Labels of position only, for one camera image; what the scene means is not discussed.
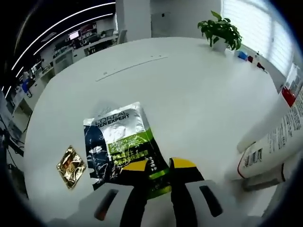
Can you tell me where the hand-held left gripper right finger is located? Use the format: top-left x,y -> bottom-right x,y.
169,157 -> 248,227

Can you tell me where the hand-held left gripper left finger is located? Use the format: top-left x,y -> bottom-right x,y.
75,159 -> 149,227

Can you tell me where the dark green face mask sachet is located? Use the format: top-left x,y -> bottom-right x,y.
83,101 -> 172,201

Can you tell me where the gold foil sachet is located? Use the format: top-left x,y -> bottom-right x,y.
56,145 -> 86,190

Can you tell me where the large red-banded skincare bottle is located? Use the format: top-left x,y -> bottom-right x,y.
237,62 -> 303,152

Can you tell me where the small red object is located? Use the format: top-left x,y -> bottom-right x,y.
255,61 -> 268,73

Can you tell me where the small blue box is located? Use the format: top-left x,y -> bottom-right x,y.
234,50 -> 249,60

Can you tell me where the potted green plant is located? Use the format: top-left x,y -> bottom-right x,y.
197,10 -> 243,52

